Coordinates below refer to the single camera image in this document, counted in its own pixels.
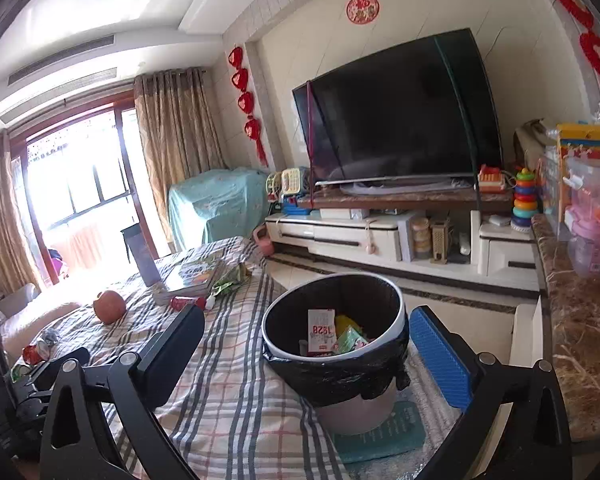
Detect pink lidded plastic box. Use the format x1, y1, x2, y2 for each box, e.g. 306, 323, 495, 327
565, 205, 600, 241

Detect teal printed mat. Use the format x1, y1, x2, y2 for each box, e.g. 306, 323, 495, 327
332, 400, 427, 465

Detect brown bag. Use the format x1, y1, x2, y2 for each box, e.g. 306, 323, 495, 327
514, 119, 556, 171

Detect red and white box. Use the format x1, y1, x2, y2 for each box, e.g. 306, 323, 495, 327
307, 308, 337, 357

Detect long ceiling air vent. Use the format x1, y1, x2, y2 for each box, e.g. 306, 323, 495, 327
7, 35, 116, 86
0, 67, 118, 123

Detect brown marble counter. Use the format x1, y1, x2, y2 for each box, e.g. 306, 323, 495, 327
530, 212, 600, 443

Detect white television cabinet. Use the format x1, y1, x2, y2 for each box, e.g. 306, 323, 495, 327
265, 187, 541, 293

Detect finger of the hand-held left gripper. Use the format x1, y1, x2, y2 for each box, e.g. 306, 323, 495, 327
10, 362, 51, 397
42, 347, 91, 378

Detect clear plastic storage box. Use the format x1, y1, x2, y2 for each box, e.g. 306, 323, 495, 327
562, 157, 600, 211

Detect stacked jars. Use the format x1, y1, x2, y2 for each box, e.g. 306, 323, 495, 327
412, 217, 431, 261

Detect rainbow stacking ring toy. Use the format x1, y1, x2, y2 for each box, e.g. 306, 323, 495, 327
510, 166, 537, 228

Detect black flat television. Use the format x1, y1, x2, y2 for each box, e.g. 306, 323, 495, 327
292, 28, 504, 186

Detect round red paper cutting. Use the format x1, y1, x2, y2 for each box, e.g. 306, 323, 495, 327
346, 0, 381, 25

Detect white bin with black bag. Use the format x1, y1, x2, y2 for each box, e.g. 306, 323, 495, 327
261, 272, 412, 436

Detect red drink can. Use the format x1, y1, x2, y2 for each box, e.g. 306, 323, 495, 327
170, 295, 207, 312
21, 342, 48, 365

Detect grey pillow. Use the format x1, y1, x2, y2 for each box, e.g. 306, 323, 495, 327
0, 282, 37, 316

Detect green crumpled wrapper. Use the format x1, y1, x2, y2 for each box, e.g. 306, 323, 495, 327
211, 262, 255, 297

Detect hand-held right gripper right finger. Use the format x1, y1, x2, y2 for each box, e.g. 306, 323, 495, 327
409, 305, 573, 480

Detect wooden sliding balcony door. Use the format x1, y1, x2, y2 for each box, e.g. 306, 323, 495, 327
7, 92, 158, 286

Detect thick paperback book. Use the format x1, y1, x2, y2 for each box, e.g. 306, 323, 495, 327
152, 275, 221, 306

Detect apple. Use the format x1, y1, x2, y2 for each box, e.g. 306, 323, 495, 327
94, 290, 127, 325

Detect beige curtain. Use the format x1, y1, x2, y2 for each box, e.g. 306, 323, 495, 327
0, 130, 43, 296
133, 67, 229, 256

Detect yellow printed box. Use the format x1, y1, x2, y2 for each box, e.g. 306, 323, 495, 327
555, 122, 600, 163

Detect red toy telephone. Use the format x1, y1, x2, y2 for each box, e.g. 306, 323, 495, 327
477, 163, 507, 193

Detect wooden grater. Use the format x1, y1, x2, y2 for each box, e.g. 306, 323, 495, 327
430, 219, 453, 265

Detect orange hanging cloth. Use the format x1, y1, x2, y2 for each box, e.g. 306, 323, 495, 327
62, 222, 103, 271

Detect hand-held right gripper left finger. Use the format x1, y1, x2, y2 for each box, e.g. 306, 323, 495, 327
39, 304, 207, 480

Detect teal covered armchair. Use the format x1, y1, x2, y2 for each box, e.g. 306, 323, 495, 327
167, 167, 271, 253

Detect beige cushion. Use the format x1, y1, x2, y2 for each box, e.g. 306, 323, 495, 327
0, 300, 83, 346

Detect thin green stick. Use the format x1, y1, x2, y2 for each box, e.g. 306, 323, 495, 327
434, 35, 483, 211

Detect purple thermos bottle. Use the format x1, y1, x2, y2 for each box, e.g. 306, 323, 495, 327
132, 232, 164, 287

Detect toy phone with buttons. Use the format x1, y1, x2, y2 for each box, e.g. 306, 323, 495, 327
279, 166, 311, 216

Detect red heart hanging decoration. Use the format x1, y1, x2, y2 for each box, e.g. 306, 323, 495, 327
532, 0, 600, 106
228, 46, 270, 168

